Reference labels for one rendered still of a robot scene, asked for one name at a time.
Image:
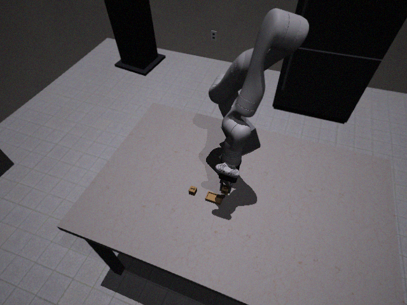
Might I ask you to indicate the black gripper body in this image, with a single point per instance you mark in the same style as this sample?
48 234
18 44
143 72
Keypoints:
229 168

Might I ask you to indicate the tan cube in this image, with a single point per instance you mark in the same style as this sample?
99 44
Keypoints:
225 189
192 190

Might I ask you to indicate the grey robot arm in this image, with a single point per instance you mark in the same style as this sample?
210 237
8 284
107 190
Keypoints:
280 30

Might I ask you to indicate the tan rectangular tray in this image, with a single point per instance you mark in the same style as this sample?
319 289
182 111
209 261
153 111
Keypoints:
214 198

